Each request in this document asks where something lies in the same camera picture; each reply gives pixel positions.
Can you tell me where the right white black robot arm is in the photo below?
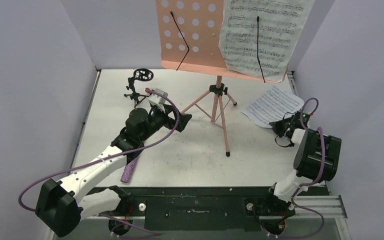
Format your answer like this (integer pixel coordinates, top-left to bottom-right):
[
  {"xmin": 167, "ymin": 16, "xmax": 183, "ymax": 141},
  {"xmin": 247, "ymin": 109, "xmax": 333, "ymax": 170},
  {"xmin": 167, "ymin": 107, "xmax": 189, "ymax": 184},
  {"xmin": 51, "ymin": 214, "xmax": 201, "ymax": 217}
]
[{"xmin": 262, "ymin": 111, "xmax": 342, "ymax": 215}]

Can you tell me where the sheet music page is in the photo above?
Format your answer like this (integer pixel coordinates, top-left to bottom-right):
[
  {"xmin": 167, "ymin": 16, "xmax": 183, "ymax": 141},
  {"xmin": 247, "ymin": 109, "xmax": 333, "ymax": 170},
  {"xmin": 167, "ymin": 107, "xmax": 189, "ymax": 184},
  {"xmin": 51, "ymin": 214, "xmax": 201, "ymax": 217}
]
[
  {"xmin": 219, "ymin": 0, "xmax": 315, "ymax": 83},
  {"xmin": 241, "ymin": 85, "xmax": 304, "ymax": 128}
]

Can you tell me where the aluminium frame rail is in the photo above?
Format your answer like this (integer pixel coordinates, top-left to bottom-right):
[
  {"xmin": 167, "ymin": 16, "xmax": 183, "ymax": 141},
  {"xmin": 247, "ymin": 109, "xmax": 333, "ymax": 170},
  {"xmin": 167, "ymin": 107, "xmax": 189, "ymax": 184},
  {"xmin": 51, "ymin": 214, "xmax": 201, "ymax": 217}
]
[{"xmin": 63, "ymin": 192, "xmax": 346, "ymax": 220}]

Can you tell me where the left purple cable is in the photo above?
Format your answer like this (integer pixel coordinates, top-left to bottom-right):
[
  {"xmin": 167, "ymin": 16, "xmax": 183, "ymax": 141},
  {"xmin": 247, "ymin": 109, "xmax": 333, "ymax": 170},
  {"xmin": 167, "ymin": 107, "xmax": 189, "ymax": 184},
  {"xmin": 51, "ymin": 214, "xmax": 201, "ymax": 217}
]
[{"xmin": 18, "ymin": 87, "xmax": 182, "ymax": 239}]

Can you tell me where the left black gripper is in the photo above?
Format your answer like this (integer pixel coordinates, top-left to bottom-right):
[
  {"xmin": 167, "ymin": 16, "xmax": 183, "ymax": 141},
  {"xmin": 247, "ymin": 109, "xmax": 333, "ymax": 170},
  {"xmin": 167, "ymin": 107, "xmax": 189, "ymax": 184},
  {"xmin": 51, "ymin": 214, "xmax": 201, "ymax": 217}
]
[{"xmin": 140, "ymin": 103, "xmax": 191, "ymax": 142}]

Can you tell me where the pink folding music stand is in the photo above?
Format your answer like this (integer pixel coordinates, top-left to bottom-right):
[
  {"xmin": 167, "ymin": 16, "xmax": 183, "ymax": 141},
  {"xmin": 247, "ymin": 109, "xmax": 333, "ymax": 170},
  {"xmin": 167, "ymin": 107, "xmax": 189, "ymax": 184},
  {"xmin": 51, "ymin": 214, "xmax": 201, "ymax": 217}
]
[{"xmin": 155, "ymin": 0, "xmax": 316, "ymax": 158}]

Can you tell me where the purple glitter microphone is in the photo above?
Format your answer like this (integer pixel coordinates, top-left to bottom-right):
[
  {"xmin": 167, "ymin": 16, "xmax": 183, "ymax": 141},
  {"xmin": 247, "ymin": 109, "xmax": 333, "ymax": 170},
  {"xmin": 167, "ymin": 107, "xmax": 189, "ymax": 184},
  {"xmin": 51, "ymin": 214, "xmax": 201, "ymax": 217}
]
[{"xmin": 120, "ymin": 157, "xmax": 139, "ymax": 184}]

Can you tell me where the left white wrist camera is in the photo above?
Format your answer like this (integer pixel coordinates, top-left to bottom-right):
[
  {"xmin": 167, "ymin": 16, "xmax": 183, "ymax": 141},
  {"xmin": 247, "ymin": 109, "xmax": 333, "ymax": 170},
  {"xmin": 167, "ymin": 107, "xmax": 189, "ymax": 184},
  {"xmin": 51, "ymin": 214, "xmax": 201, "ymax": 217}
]
[{"xmin": 148, "ymin": 88, "xmax": 168, "ymax": 112}]

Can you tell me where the black microphone shock-mount stand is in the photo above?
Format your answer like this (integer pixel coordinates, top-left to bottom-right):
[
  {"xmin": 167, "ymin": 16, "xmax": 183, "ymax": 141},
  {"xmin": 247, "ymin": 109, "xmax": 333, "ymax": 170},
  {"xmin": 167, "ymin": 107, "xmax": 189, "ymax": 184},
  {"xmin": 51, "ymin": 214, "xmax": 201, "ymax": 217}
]
[{"xmin": 123, "ymin": 68, "xmax": 154, "ymax": 108}]

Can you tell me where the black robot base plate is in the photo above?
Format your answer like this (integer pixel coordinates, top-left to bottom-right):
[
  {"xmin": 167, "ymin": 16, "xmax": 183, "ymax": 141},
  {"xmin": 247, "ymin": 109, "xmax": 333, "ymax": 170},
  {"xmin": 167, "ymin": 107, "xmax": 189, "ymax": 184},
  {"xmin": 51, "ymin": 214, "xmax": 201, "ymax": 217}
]
[{"xmin": 96, "ymin": 186, "xmax": 330, "ymax": 232}]

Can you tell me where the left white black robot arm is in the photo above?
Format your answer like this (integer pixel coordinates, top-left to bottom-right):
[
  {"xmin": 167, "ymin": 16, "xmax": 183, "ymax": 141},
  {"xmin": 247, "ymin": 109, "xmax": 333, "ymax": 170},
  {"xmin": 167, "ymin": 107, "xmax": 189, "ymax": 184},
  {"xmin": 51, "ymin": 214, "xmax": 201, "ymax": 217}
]
[{"xmin": 35, "ymin": 104, "xmax": 192, "ymax": 237}]

